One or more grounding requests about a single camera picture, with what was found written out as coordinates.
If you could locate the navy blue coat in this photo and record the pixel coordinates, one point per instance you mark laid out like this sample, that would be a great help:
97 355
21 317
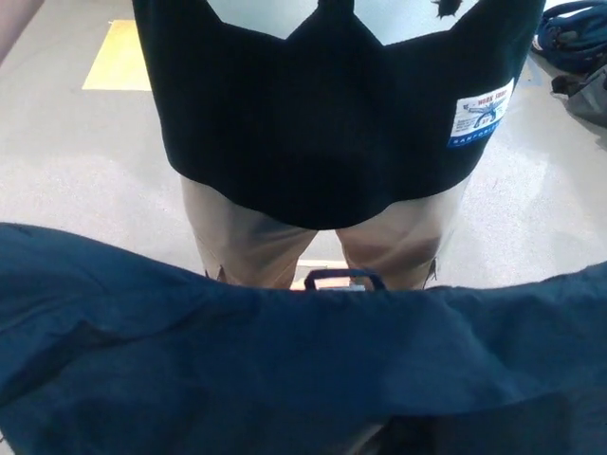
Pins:
294 369

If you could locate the black sweatshirt with white label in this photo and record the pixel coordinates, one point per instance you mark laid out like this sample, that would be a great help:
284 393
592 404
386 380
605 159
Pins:
308 132

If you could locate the yellow floor marker sheet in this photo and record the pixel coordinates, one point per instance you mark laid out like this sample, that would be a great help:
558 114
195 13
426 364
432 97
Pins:
118 61

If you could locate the grey black bag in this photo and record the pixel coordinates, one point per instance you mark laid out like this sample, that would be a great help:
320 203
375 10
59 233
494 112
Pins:
588 97

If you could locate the blue backpack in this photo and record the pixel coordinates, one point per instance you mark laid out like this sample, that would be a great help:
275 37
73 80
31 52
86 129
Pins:
574 33

